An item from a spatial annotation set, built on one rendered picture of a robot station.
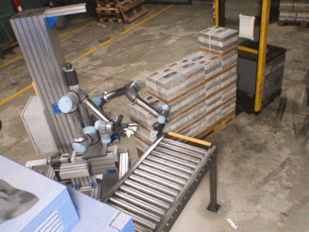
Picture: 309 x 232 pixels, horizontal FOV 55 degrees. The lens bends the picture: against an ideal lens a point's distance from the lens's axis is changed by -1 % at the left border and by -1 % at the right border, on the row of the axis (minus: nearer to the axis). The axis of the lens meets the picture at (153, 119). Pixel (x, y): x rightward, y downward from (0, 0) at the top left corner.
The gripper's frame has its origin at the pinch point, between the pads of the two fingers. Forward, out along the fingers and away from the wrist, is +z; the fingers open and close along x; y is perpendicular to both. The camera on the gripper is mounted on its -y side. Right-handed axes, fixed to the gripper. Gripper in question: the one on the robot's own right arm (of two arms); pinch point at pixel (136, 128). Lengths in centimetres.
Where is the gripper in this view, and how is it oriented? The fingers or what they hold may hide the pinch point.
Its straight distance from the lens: 222.1
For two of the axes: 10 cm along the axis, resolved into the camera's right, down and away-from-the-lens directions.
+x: -3.9, 4.5, -8.1
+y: 0.7, 8.9, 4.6
